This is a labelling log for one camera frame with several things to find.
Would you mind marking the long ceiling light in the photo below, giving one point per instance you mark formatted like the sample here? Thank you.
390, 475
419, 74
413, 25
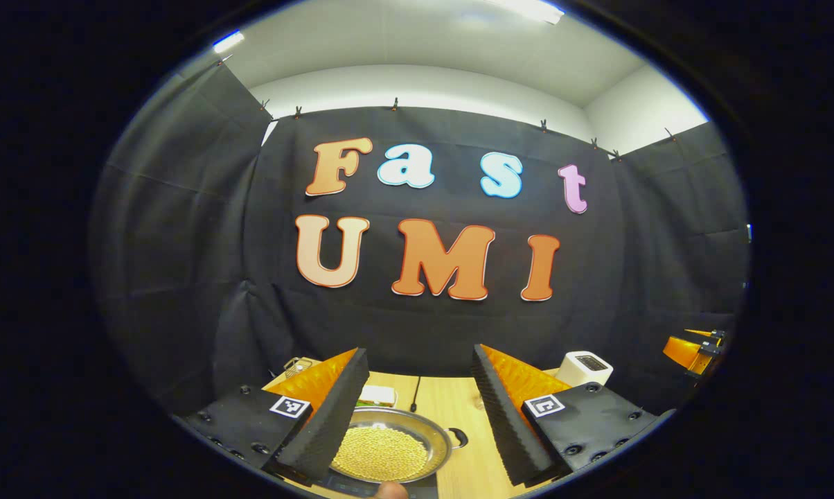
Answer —
228, 41
528, 10

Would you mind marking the white toaster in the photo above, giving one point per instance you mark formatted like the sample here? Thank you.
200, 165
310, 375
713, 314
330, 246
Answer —
583, 367

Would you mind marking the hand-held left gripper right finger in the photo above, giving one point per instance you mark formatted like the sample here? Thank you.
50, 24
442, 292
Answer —
503, 416

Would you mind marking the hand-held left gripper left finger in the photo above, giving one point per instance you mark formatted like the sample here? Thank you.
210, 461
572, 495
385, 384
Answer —
334, 416

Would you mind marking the small white plate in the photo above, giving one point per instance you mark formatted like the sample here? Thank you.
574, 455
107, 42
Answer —
389, 402

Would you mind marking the heap of yellow soybeans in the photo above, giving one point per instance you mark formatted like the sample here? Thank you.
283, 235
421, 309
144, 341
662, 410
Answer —
382, 454

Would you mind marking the row of black cloth clips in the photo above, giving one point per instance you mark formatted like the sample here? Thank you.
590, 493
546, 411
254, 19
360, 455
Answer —
394, 104

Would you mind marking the black induction cooktop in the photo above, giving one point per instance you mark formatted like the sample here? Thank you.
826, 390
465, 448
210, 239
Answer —
424, 488

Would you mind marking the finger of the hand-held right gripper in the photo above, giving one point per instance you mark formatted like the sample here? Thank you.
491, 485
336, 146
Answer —
704, 335
681, 352

